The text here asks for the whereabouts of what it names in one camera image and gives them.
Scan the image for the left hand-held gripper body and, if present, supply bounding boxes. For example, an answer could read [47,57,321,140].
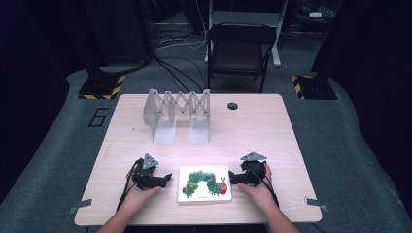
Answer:
[131,152,159,190]

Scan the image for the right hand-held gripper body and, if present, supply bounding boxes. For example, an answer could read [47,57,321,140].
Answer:
[240,151,267,187]

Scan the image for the caterpillar picture book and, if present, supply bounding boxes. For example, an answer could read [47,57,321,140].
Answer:
[177,165,233,204]

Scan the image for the grey expandable metal book stand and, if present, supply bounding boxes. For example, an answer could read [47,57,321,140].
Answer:
[143,88,212,145]

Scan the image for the person's left hand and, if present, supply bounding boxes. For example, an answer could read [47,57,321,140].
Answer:
[124,180,162,212]

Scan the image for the person's right hand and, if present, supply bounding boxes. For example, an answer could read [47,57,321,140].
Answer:
[237,162,276,212]

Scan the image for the black stand base striped edge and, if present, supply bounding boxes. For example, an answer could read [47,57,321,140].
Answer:
[291,74,338,101]
[78,73,126,101]

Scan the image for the black folding chair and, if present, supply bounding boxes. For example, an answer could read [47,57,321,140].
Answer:
[206,22,278,94]

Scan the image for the dark curtain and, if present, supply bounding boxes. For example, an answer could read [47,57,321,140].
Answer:
[310,0,412,212]
[0,0,98,197]

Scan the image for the dark cabinet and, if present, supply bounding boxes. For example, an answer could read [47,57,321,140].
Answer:
[85,0,154,66]

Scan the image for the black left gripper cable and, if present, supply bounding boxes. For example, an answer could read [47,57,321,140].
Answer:
[116,158,144,212]

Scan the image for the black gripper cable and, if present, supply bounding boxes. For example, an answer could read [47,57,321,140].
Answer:
[251,168,280,208]
[116,158,144,212]

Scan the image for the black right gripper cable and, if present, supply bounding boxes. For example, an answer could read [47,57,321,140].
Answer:
[251,168,280,208]

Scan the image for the grey table edge bracket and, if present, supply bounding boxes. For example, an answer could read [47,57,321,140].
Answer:
[304,196,328,213]
[67,198,92,216]

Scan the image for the black floor cables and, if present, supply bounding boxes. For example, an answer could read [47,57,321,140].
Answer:
[153,55,208,95]

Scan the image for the white desk frame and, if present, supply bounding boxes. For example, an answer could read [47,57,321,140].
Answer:
[204,0,290,68]

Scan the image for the white floor cables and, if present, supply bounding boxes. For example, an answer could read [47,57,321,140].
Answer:
[154,0,209,50]

